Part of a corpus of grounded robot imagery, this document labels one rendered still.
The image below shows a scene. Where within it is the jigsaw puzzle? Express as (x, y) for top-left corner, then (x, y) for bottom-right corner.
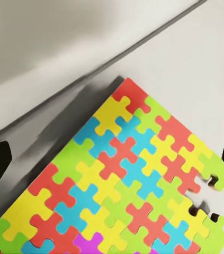
(0, 77), (224, 254)

